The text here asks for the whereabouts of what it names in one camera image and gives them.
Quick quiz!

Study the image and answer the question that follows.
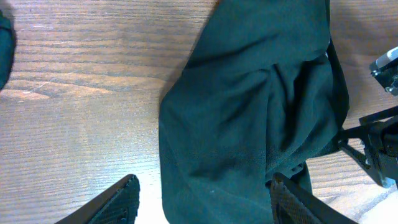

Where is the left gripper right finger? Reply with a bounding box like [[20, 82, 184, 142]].
[[270, 173, 357, 224]]

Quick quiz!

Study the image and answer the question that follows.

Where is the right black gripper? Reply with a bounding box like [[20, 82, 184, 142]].
[[337, 106, 397, 188]]

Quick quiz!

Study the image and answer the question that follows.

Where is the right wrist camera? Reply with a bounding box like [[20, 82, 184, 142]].
[[369, 47, 397, 96]]

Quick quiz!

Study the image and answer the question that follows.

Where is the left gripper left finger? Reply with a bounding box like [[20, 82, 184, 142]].
[[55, 174, 140, 224]]

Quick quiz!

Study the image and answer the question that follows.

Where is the black t-shirt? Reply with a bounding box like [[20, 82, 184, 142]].
[[1, 1, 348, 223]]

